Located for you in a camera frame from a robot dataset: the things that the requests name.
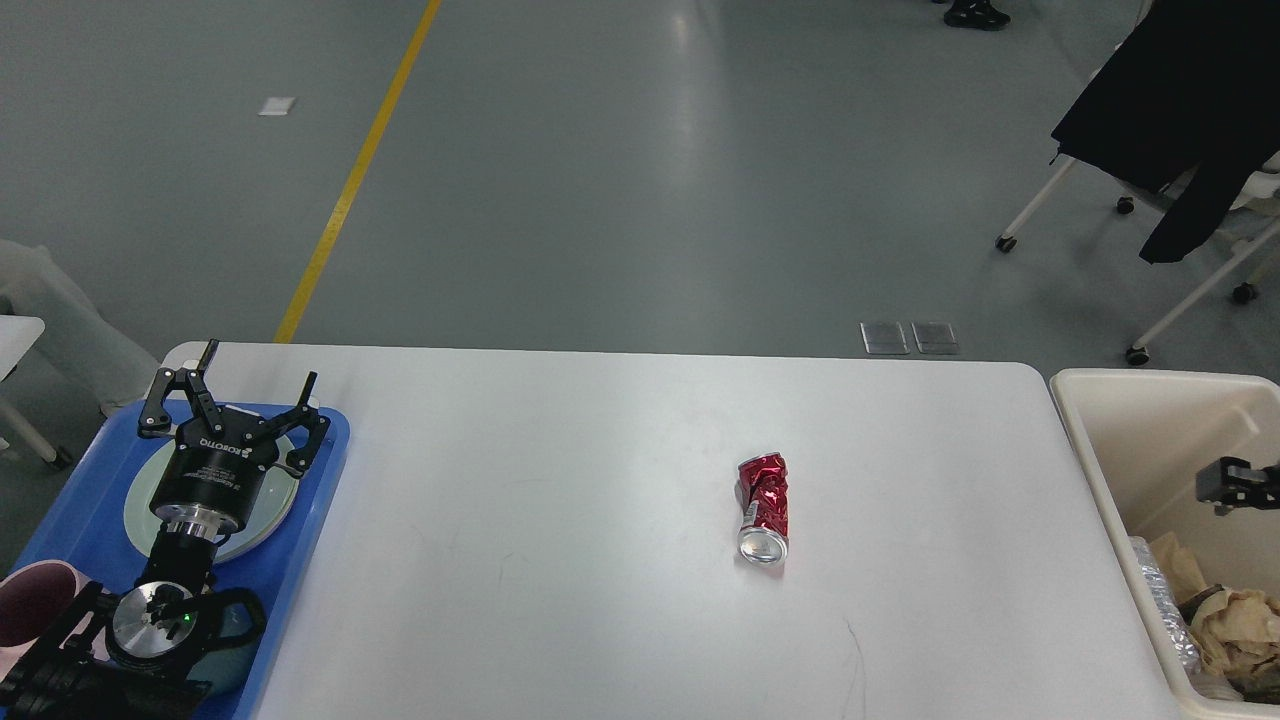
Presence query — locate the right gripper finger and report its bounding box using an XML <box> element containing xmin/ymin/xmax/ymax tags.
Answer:
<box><xmin>1196</xmin><ymin>456</ymin><xmax>1279</xmax><ymax>518</ymax></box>

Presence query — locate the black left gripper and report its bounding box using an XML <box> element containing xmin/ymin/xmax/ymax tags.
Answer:
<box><xmin>136</xmin><ymin>340</ymin><xmax>330</xmax><ymax>536</ymax></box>

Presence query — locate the mint green plate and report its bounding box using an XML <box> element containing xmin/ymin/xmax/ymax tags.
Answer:
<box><xmin>122</xmin><ymin>439</ymin><xmax>300</xmax><ymax>566</ymax></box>

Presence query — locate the brown paper bag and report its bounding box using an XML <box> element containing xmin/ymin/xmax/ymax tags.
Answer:
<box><xmin>1148</xmin><ymin>532</ymin><xmax>1211</xmax><ymax>603</ymax></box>

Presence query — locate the brown paper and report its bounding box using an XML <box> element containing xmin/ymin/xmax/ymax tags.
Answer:
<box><xmin>1190</xmin><ymin>589</ymin><xmax>1279</xmax><ymax>682</ymax></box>

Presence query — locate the foil sheet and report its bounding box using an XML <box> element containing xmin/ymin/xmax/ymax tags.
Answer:
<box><xmin>1128</xmin><ymin>536</ymin><xmax>1203</xmax><ymax>676</ymax></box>

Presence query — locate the crushed red can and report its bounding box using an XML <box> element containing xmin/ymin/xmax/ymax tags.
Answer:
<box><xmin>737</xmin><ymin>452</ymin><xmax>788</xmax><ymax>566</ymax></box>

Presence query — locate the white paper cup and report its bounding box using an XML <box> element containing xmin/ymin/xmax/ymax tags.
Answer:
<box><xmin>1188</xmin><ymin>673</ymin><xmax>1244</xmax><ymax>702</ymax></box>

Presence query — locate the foil bag with paper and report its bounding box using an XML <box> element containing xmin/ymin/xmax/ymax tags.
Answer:
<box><xmin>1228</xmin><ymin>667</ymin><xmax>1279</xmax><ymax>705</ymax></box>

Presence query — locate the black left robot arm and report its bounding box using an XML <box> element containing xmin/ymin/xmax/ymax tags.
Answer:
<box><xmin>3</xmin><ymin>341</ymin><xmax>349</xmax><ymax>719</ymax></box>

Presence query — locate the beige plastic bin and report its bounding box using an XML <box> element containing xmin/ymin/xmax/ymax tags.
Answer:
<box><xmin>1051</xmin><ymin>369</ymin><xmax>1279</xmax><ymax>719</ymax></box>

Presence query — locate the person in grey trousers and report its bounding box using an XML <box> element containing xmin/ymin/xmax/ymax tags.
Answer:
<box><xmin>1</xmin><ymin>240</ymin><xmax>159</xmax><ymax>416</ymax></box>

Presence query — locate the blue plastic tray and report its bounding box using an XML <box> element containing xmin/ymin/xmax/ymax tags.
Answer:
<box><xmin>15</xmin><ymin>407</ymin><xmax>349</xmax><ymax>719</ymax></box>

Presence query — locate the white table at left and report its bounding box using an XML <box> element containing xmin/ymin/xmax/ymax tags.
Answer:
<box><xmin>1</xmin><ymin>313</ymin><xmax>73</xmax><ymax>471</ymax></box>

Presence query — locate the pink mug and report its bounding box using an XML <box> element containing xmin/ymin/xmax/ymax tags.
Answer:
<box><xmin>1</xmin><ymin>559</ymin><xmax>90</xmax><ymax>676</ymax></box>

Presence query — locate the white rolling chair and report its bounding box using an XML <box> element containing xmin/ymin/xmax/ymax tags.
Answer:
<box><xmin>995</xmin><ymin>152</ymin><xmax>1279</xmax><ymax>366</ymax></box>

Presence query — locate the right floor socket plate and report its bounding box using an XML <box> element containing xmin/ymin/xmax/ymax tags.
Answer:
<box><xmin>911</xmin><ymin>322</ymin><xmax>961</xmax><ymax>355</ymax></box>

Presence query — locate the floor socket plate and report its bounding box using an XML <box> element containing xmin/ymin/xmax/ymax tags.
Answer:
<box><xmin>911</xmin><ymin>322</ymin><xmax>961</xmax><ymax>355</ymax></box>
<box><xmin>860</xmin><ymin>322</ymin><xmax>911</xmax><ymax>356</ymax></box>

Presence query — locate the left floor socket plate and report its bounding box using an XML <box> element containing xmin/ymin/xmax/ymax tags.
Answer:
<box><xmin>860</xmin><ymin>322</ymin><xmax>911</xmax><ymax>356</ymax></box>

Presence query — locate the black jacket on chair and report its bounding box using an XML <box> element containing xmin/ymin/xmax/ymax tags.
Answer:
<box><xmin>1052</xmin><ymin>1</ymin><xmax>1279</xmax><ymax>264</ymax></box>

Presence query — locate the person with black shoes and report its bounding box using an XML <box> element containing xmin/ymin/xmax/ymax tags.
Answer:
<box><xmin>934</xmin><ymin>0</ymin><xmax>1012</xmax><ymax>32</ymax></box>

